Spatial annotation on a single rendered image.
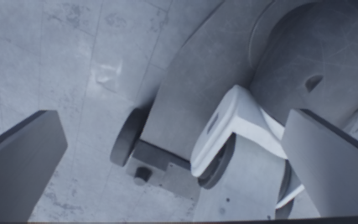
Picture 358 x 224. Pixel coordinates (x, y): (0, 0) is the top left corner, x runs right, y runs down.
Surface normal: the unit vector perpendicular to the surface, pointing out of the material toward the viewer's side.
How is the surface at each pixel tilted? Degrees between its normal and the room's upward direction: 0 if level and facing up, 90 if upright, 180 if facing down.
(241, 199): 66
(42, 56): 0
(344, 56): 26
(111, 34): 0
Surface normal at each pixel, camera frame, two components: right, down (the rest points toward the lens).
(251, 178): 0.18, -0.29
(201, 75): -0.18, 0.51
